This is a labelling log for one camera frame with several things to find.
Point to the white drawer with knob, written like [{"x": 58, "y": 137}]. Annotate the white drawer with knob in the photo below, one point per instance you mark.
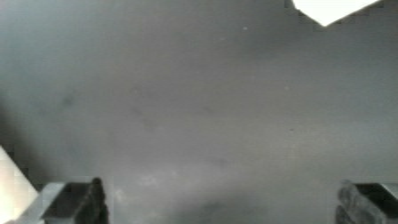
[{"x": 19, "y": 193}]

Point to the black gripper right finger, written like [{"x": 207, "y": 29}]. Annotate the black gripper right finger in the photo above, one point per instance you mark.
[{"x": 369, "y": 203}]

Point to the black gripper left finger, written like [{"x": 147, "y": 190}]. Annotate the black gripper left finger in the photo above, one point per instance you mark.
[{"x": 79, "y": 205}]

